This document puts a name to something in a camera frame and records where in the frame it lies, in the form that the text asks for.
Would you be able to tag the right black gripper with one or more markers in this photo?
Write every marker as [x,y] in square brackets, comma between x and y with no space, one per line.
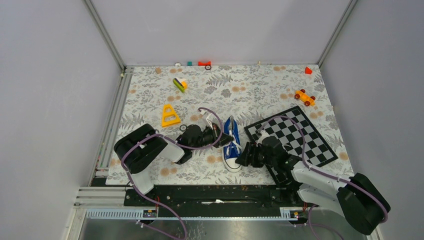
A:
[244,159]

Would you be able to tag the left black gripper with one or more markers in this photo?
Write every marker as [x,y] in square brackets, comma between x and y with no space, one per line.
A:
[224,139]

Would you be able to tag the white shoelace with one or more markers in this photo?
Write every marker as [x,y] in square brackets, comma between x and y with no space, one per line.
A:
[233,150]

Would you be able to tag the blue canvas sneaker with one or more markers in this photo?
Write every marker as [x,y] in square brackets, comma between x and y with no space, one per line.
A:
[231,126]

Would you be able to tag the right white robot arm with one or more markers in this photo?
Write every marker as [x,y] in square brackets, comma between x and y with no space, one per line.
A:
[355,198]

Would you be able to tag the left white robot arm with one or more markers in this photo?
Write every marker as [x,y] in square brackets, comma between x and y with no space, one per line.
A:
[140,148]

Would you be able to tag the floral patterned mat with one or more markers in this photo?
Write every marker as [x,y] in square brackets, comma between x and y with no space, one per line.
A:
[249,93]

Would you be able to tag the black white chessboard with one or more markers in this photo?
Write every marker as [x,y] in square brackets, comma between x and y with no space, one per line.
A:
[296,133]

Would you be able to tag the yellow plastic triangle toy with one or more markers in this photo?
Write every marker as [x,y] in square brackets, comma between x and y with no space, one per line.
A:
[169,116]

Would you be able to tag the stacked toy bricks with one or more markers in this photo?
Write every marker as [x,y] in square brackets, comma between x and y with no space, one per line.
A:
[181,84]

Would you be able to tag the orange toy car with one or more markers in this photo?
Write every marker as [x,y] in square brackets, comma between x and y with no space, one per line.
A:
[308,100]

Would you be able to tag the red triangular block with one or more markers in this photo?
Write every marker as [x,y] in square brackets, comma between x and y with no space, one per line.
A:
[308,70]

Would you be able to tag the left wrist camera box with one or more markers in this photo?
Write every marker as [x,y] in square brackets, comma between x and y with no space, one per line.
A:
[208,118]

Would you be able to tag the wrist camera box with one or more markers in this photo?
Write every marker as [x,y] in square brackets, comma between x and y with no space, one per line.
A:
[208,118]
[262,134]

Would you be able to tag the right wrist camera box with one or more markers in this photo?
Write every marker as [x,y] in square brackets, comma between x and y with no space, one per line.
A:
[262,134]

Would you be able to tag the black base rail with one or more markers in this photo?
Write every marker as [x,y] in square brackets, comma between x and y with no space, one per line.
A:
[218,201]

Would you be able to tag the red block at wall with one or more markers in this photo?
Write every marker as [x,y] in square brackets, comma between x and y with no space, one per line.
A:
[200,63]

